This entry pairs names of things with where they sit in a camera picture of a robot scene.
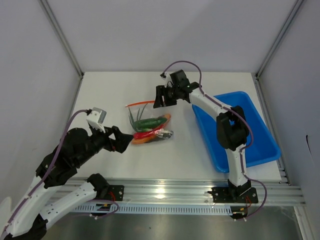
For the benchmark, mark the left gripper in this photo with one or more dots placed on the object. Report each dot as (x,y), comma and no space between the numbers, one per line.
(122,140)

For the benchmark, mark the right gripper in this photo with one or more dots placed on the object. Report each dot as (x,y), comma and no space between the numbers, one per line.
(161,91)

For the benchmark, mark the red chili pepper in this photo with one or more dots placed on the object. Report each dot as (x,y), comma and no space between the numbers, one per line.
(147,134)

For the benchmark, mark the green onion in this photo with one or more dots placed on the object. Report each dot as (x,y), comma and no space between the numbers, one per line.
(135,113)

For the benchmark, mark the green cucumber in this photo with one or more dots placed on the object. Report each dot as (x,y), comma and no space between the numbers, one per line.
(150,123)

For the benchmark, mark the clear zip top bag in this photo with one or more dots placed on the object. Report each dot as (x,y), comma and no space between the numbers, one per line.
(150,112)

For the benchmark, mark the grey toy fish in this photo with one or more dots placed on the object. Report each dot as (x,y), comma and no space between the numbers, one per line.
(162,134)

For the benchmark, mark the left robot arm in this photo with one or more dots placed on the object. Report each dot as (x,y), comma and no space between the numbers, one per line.
(34,215)

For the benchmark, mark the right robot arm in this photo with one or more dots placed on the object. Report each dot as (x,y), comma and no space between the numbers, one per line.
(232,129)

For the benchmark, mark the blue plastic tray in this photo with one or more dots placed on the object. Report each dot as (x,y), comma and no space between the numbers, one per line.
(261,146)

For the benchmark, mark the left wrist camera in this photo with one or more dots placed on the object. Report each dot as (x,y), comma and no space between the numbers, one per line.
(96,118)

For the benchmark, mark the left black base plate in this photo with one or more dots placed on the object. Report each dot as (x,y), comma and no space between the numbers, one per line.
(116,192)

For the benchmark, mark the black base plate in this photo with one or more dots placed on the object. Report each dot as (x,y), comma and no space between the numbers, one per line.
(223,195)
(116,192)

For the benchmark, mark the aluminium mounting rail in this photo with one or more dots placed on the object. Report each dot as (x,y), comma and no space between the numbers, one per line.
(195,192)

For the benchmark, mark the white slotted cable duct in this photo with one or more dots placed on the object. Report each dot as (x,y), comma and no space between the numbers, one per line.
(167,209)

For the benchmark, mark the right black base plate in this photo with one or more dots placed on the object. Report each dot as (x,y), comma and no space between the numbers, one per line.
(223,195)

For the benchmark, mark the left aluminium frame post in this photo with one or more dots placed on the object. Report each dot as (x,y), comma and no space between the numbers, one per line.
(53,21)

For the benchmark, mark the aluminium frame post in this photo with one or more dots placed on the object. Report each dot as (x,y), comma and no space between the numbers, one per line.
(283,31)
(53,21)

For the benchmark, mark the right aluminium frame post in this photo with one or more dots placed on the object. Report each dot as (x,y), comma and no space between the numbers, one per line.
(283,31)

